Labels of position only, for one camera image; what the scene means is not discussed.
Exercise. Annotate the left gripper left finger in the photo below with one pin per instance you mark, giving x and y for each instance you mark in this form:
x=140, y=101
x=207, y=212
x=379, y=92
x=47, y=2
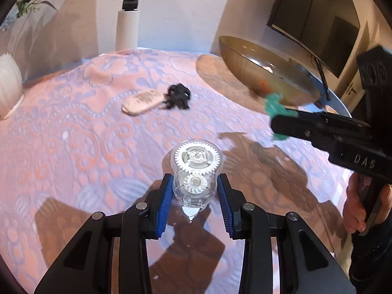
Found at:
x=85, y=264

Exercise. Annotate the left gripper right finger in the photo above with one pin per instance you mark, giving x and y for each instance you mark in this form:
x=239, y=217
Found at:
x=305, y=264

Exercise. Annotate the dark green plastic leaf toy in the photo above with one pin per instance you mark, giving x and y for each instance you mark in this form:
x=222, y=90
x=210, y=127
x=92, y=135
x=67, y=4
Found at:
x=273, y=107

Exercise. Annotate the clear correction tape dispenser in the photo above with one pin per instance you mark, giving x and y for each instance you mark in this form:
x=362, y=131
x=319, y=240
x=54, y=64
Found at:
x=196, y=165

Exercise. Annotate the pink oval case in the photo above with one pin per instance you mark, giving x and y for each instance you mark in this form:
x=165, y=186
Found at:
x=142, y=101

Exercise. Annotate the person's right hand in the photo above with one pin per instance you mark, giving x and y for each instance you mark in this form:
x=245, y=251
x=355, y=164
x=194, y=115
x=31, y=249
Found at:
x=354, y=214

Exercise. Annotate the small snack plate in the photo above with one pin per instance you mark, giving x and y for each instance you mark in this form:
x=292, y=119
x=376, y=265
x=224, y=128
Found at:
x=330, y=109

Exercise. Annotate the amber glass bowl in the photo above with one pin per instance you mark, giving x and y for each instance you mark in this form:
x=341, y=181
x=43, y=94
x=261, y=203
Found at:
x=265, y=73

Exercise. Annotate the pink patterned tablecloth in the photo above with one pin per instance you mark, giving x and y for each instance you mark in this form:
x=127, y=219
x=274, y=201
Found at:
x=69, y=151

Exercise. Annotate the black television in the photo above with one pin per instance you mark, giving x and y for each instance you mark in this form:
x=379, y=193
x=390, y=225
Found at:
x=328, y=29

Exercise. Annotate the white ribbed vase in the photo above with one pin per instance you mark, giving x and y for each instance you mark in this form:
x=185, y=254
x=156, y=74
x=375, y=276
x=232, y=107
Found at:
x=11, y=86

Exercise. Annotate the white lamp pole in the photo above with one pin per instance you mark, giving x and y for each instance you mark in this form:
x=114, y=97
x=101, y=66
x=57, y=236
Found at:
x=128, y=25

